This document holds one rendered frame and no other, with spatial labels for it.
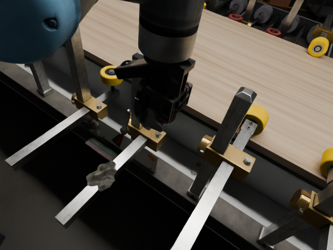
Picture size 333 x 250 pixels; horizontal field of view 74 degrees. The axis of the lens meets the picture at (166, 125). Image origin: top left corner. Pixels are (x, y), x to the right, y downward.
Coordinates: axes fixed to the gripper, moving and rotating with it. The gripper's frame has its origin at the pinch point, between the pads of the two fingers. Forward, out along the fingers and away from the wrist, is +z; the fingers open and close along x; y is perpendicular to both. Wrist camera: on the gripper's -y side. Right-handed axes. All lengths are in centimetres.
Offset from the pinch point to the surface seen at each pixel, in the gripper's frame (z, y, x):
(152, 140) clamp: 13.6, -1.3, 5.8
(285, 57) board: 10, 18, 84
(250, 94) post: -14.3, 17.0, 8.1
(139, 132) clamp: 13.5, -6.2, 5.7
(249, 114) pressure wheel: 2.9, 18.3, 24.6
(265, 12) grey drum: 17, -11, 155
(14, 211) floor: 101, -65, -31
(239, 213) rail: 30.3, 31.6, 11.8
